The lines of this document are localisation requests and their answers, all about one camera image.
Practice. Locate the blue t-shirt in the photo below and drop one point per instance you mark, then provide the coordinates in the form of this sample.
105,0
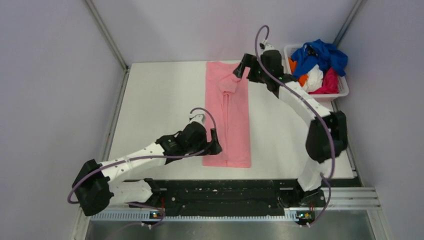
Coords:
318,53

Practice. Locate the orange t-shirt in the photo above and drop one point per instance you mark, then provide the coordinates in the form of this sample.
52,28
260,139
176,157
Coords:
301,79

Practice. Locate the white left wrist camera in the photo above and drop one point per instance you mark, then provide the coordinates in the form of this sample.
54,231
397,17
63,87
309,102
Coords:
197,117

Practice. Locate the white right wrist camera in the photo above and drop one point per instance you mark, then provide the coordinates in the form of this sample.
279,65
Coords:
266,46

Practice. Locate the white t-shirt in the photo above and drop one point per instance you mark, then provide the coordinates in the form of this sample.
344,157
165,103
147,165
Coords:
315,78

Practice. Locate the aluminium front rail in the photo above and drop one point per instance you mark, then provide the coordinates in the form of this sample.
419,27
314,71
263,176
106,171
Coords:
341,199

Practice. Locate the magenta t-shirt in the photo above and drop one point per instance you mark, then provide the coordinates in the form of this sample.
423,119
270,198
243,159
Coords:
330,83

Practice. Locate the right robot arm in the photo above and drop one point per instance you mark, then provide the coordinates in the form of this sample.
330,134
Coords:
327,130

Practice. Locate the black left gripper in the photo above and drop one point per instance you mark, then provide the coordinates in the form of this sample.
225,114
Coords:
211,148

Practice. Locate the pink t-shirt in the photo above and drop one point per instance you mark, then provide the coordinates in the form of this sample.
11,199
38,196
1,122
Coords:
227,99

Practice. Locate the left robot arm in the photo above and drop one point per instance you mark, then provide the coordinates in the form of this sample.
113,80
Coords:
99,185

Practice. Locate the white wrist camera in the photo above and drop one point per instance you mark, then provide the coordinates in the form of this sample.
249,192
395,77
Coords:
197,117
266,46

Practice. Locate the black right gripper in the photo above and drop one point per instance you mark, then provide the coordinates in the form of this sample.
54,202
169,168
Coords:
250,61

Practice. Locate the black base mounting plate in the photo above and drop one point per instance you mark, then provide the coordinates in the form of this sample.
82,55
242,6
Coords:
233,198

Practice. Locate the white plastic laundry basket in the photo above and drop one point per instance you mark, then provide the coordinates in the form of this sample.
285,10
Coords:
343,89

